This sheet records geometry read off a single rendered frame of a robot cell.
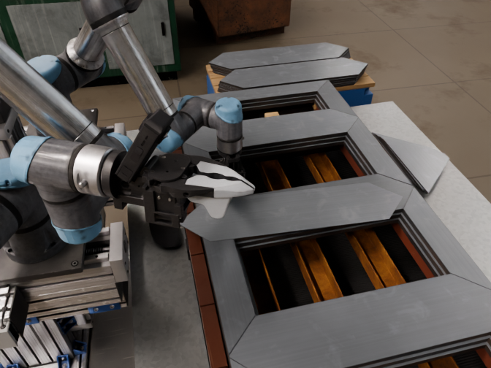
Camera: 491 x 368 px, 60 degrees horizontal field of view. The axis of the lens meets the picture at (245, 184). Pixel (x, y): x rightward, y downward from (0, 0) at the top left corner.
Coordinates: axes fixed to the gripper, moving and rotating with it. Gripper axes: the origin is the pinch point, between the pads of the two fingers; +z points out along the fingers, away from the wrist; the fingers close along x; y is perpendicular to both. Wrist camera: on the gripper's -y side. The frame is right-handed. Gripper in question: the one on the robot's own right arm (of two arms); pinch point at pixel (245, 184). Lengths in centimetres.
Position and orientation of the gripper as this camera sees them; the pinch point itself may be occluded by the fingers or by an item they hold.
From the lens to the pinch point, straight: 58.7
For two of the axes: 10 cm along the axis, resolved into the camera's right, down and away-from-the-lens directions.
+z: 9.7, 1.6, -1.8
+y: -0.4, 8.3, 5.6
